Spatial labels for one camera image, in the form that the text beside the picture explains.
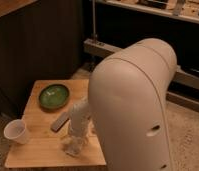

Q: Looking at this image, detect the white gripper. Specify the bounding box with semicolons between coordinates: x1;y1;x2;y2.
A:
61;120;88;148

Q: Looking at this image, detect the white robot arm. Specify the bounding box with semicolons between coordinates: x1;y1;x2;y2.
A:
63;38;177;171

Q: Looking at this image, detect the green ceramic bowl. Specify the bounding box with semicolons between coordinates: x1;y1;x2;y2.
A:
38;84;70;110

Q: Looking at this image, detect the grey rectangular block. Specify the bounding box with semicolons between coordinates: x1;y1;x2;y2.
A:
50;112;69;132

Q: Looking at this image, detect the wooden table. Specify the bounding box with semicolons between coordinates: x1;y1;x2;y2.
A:
5;79;106;168

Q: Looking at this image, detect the dark wooden cabinet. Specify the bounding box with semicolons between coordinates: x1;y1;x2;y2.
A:
0;0;83;117

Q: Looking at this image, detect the grey metal beam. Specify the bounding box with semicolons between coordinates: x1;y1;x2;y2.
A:
83;39;199;90

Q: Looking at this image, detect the metal shelf with clutter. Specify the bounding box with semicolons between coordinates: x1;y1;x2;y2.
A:
96;0;199;24

